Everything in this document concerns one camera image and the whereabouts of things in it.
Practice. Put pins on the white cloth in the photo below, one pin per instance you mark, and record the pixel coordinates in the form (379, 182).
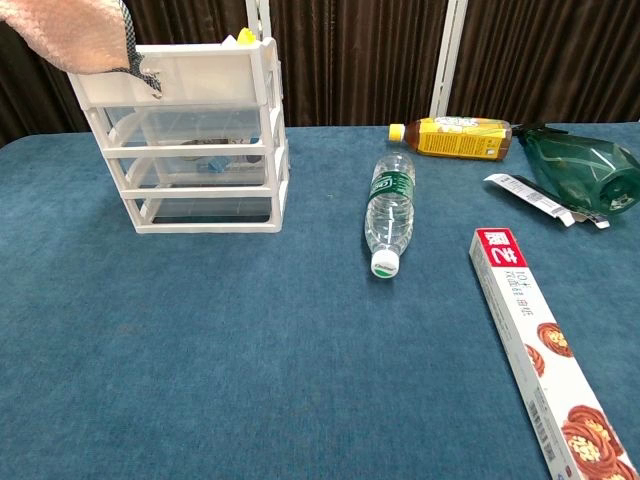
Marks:
(65, 35)

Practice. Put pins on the clear water bottle green label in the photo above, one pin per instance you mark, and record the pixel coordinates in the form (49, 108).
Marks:
(390, 210)

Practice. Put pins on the blue table cover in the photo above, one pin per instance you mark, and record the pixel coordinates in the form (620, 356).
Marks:
(250, 350)

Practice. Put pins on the tea bottle yellow label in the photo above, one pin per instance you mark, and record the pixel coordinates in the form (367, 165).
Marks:
(460, 140)

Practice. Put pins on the dark brown curtain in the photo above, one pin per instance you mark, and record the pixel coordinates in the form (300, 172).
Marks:
(360, 60)

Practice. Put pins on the white plastic drawer organizer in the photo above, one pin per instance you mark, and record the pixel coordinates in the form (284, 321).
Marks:
(200, 90)

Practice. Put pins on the small white carton box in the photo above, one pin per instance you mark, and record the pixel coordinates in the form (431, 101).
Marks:
(525, 192)

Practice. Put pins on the small yellow object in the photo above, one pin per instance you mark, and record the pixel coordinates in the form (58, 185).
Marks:
(246, 37)

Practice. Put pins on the long white baking paper box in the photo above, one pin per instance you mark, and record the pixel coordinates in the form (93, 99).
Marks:
(540, 340)

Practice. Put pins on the green spray bottle black trigger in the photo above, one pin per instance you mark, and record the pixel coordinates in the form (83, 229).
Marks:
(580, 167)

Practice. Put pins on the white frame pole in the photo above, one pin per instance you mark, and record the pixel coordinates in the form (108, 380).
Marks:
(257, 17)
(449, 55)

